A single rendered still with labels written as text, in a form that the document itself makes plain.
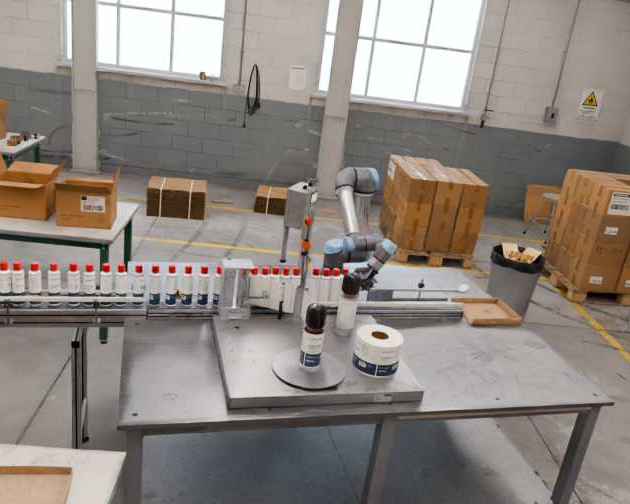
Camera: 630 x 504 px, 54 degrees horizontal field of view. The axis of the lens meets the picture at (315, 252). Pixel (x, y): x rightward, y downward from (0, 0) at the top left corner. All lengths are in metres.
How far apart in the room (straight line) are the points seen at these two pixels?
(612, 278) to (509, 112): 3.14
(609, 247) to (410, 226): 1.88
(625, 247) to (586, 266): 0.39
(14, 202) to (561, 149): 7.01
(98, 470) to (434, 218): 4.86
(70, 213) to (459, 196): 3.81
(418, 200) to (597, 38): 3.82
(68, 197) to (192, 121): 4.33
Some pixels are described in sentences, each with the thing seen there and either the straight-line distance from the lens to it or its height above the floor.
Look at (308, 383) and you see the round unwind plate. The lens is 2.51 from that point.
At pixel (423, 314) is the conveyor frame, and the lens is 3.35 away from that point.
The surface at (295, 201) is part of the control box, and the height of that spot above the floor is 1.42.
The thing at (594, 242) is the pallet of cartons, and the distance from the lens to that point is 6.34.
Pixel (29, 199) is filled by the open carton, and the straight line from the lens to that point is 4.45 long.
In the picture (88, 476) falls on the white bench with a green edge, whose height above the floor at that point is 0.80.
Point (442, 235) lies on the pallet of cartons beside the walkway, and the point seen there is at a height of 0.33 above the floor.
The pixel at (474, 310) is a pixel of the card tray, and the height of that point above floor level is 0.83.
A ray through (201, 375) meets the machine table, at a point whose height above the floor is 0.83.
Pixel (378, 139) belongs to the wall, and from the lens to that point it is 8.46.
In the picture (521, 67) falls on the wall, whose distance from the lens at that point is 8.81.
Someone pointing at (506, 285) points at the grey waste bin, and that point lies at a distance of 5.39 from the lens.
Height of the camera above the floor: 2.23
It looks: 20 degrees down
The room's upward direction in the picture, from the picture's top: 8 degrees clockwise
